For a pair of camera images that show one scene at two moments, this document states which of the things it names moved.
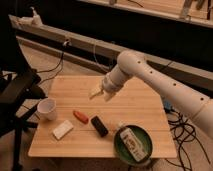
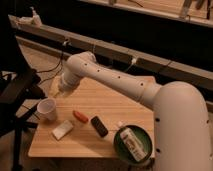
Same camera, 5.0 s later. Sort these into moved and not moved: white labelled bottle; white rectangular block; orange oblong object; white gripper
Moved: white gripper
Not moved: white labelled bottle; orange oblong object; white rectangular block
